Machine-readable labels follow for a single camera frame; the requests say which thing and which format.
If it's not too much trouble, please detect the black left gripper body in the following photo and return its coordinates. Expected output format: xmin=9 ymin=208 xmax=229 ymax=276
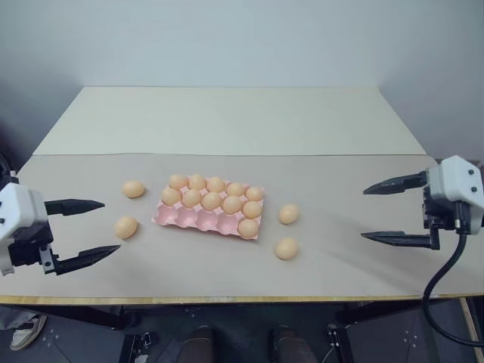
xmin=7 ymin=222 xmax=58 ymax=276

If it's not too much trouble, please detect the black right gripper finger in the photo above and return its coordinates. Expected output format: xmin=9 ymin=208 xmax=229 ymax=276
xmin=362 ymin=170 xmax=430 ymax=196
xmin=360 ymin=230 xmax=433 ymax=250

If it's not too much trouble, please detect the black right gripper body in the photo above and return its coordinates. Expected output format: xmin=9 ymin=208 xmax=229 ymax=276
xmin=420 ymin=184 xmax=460 ymax=251

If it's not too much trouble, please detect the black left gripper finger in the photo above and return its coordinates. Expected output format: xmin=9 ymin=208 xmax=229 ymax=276
xmin=55 ymin=244 xmax=123 ymax=278
xmin=44 ymin=198 xmax=106 ymax=218

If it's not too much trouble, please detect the pink egg tray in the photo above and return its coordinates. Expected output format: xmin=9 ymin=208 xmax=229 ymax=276
xmin=150 ymin=175 xmax=265 ymax=242

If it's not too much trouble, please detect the white grey sneaker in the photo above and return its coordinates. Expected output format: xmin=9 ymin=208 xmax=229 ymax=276
xmin=9 ymin=313 xmax=48 ymax=352

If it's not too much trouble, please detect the dark rounded shape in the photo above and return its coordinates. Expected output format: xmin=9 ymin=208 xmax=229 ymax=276
xmin=267 ymin=325 xmax=315 ymax=363
xmin=176 ymin=326 xmax=219 ymax=363

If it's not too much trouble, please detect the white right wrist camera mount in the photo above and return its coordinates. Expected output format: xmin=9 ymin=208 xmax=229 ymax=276
xmin=424 ymin=154 xmax=484 ymax=236

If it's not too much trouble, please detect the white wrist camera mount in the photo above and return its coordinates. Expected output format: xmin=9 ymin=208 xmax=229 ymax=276
xmin=424 ymin=154 xmax=484 ymax=236
xmin=0 ymin=182 xmax=53 ymax=276

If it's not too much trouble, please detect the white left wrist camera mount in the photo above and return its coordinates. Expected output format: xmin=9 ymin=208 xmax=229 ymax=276
xmin=0 ymin=182 xmax=53 ymax=276

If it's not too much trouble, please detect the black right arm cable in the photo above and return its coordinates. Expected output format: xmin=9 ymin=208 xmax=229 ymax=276
xmin=422 ymin=201 xmax=484 ymax=346

